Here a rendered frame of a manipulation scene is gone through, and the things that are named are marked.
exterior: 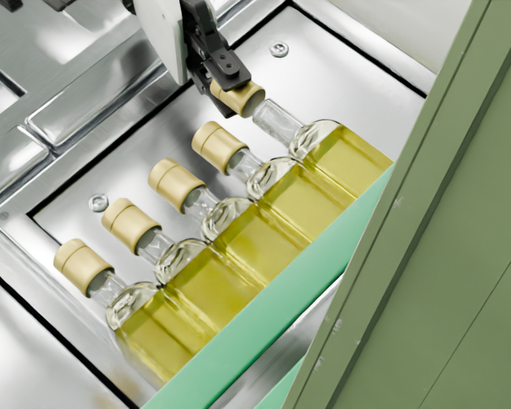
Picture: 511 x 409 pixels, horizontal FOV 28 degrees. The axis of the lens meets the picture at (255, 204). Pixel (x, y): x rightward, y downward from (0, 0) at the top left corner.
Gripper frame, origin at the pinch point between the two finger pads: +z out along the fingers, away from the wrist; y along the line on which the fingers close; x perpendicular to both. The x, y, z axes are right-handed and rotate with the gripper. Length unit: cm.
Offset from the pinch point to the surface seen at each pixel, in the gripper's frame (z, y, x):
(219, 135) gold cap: 5.7, 1.6, -4.4
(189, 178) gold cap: 8.4, 1.5, -9.1
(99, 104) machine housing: -14.0, -12.8, -8.8
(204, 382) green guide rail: 30.2, 13.5, -19.7
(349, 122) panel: 2.9, -12.4, 13.5
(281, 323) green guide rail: 29.2, 13.6, -13.0
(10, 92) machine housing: -24.0, -16.8, -15.9
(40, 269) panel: 1.6, -12.5, -23.4
